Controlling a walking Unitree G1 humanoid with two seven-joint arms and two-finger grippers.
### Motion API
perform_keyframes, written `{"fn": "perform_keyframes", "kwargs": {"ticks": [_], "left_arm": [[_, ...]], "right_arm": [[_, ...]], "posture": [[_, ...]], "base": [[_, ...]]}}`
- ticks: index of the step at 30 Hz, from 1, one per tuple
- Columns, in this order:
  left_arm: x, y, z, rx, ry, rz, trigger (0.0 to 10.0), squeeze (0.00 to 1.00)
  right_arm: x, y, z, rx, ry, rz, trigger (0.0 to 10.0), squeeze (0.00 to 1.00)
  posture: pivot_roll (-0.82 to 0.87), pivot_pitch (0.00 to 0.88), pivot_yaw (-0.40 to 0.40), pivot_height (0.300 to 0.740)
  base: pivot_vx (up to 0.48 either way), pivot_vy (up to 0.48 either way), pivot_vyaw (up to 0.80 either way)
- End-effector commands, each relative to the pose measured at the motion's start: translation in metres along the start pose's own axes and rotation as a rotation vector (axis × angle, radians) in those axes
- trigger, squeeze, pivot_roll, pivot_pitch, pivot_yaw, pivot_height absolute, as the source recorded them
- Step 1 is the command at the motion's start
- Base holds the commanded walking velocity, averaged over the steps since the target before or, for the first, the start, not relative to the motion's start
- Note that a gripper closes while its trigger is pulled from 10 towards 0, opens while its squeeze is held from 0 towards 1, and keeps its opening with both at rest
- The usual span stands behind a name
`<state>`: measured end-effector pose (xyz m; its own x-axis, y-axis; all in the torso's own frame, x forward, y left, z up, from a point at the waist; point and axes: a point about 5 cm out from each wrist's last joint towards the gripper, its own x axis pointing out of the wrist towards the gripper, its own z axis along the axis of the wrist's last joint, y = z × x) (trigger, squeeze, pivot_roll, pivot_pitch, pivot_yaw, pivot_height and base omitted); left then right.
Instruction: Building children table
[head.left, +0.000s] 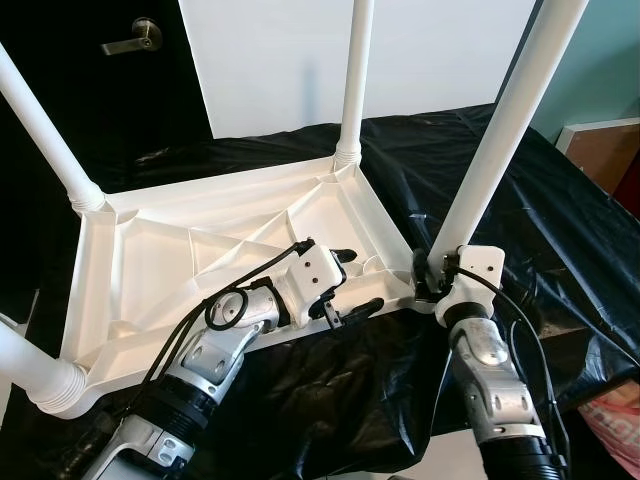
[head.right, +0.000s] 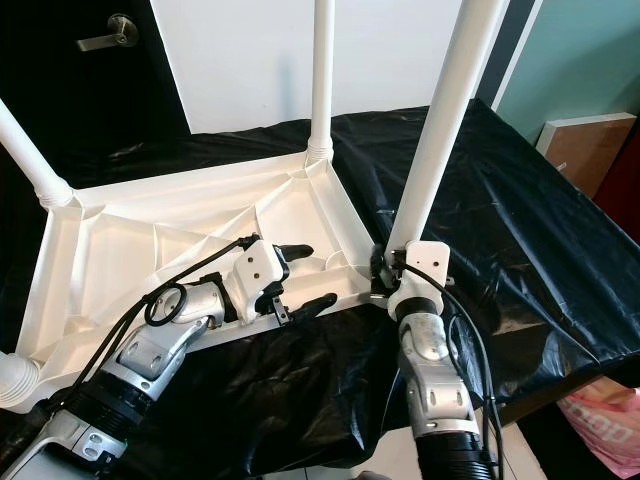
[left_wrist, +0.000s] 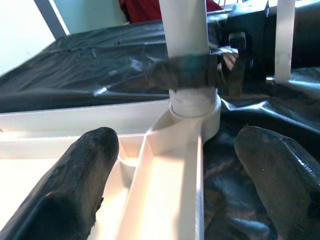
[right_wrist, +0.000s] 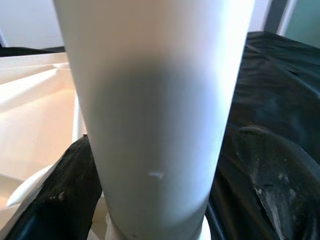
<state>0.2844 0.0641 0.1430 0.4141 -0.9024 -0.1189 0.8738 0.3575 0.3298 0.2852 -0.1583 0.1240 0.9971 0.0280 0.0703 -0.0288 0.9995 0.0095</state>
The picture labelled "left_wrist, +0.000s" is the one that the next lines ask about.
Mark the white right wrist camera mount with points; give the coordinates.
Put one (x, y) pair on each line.
(283, 45)

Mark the white plastic table leg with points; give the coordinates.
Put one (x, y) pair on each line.
(185, 30)

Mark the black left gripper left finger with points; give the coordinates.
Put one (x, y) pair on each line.
(65, 190)

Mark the black plastic table cloth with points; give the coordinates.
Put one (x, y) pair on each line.
(75, 70)

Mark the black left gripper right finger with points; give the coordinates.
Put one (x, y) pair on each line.
(282, 187)

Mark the white plastic table top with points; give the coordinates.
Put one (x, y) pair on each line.
(162, 187)

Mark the dark grey door frame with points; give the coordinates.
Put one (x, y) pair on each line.
(52, 17)

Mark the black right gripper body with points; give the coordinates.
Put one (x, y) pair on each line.
(255, 50)

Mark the dark red furniture piece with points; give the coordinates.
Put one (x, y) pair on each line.
(142, 11)

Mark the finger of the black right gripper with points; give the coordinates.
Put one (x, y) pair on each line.
(185, 72)

